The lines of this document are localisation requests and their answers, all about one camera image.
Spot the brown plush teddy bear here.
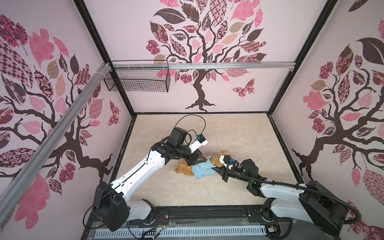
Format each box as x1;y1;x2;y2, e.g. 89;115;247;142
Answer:
175;150;232;176

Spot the light blue teddy shirt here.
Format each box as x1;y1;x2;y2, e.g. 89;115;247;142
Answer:
192;156;216;179

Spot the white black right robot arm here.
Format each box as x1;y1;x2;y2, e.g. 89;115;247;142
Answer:
213;156;349;236

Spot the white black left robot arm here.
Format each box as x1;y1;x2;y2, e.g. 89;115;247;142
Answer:
90;127;208;232

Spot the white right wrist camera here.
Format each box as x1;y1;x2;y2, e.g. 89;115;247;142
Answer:
219;155;237;167

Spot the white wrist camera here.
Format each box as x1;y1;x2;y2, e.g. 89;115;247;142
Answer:
219;155;237;167
189;134;208;153

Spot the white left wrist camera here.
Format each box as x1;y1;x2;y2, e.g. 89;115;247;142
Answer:
189;134;208;153

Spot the thin black camera cable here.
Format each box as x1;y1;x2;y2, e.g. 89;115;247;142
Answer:
173;114;207;139

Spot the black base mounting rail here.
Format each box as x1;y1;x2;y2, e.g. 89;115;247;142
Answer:
80;204;340;240

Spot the black wire mesh basket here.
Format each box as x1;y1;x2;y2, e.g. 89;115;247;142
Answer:
104;60;171;93

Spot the white slotted cable duct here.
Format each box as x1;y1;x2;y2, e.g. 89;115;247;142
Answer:
91;226;267;240

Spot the aluminium rail back wall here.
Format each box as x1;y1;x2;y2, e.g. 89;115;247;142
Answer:
112;61;296;70

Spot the aluminium rail wall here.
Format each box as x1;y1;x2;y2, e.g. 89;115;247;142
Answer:
112;61;296;70
1;63;111;224

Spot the black corrugated cable conduit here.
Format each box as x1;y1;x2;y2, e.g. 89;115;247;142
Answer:
226;161;362;225

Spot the black corner frame post left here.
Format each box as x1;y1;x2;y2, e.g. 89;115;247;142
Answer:
74;0;136;118

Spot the black corner frame post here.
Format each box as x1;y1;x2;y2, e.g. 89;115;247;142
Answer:
74;0;136;118
268;0;339;117

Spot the aluminium rail left wall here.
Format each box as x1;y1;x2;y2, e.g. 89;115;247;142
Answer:
1;63;111;224

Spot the black corner frame post right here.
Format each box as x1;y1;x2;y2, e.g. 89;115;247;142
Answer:
268;0;339;117

